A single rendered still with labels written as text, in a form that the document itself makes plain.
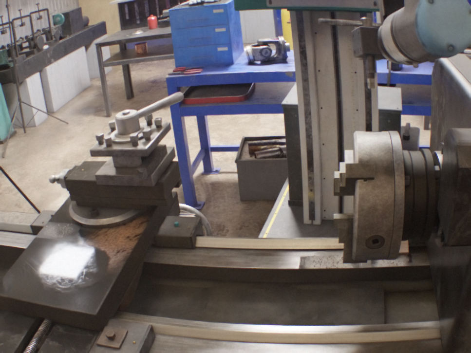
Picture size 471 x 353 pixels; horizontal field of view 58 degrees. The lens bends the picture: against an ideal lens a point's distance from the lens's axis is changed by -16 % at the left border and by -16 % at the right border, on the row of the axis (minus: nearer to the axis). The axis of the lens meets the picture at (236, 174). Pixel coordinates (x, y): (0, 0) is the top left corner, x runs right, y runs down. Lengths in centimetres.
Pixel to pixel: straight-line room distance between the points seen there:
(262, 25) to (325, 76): 566
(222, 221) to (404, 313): 192
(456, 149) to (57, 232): 101
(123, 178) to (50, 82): 469
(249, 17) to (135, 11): 271
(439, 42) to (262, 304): 86
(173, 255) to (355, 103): 108
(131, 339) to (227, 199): 227
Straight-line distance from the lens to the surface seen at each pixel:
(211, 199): 320
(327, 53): 199
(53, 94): 591
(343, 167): 100
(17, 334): 111
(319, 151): 210
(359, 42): 80
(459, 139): 71
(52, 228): 134
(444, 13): 63
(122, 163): 124
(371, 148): 87
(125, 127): 121
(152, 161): 118
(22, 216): 359
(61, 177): 139
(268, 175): 304
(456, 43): 63
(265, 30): 765
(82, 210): 134
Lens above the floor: 157
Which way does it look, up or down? 27 degrees down
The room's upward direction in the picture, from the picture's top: 7 degrees counter-clockwise
